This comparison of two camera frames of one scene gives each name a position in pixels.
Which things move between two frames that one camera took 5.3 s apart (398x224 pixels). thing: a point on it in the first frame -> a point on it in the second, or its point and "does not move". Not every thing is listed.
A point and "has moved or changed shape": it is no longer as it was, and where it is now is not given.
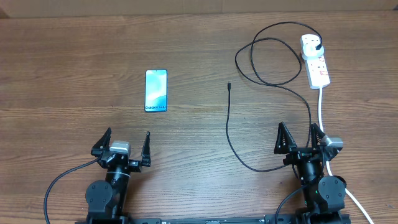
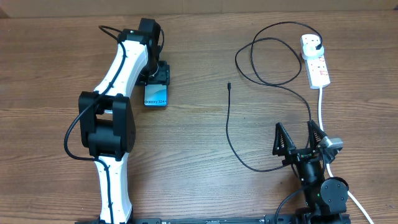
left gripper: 135,166 -> 161,76
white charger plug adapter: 309,50 does not move
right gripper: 296,153 does not move
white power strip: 318,73 does not move
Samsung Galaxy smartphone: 155,91 has moved or changed shape
